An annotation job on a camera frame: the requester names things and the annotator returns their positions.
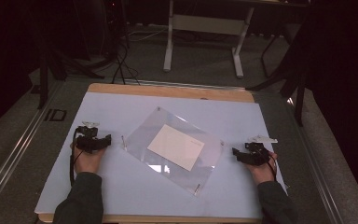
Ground person's left hand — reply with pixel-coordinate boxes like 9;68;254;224
70;143;108;175

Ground white desk frame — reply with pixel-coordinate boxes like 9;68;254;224
162;0;256;79

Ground metal floor rail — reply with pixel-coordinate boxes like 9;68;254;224
0;80;63;216
283;96;347;224

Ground black chair frame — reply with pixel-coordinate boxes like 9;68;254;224
245;31;312;127

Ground photo card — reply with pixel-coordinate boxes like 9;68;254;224
146;123;206;172

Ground white table mat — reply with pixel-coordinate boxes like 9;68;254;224
34;91;288;219

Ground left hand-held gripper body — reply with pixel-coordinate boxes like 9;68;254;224
74;120;105;154

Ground black floor cables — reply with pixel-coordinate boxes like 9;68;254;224
110;31;142;86

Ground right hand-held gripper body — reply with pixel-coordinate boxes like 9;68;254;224
243;134;278;166

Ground black stand legs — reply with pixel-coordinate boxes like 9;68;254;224
36;43;106;110

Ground wooden table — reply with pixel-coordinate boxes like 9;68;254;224
36;82;288;224

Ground person's right hand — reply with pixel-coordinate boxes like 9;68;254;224
245;151;278;186

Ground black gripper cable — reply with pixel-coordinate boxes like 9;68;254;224
69;127;83;188
268;153;279;182

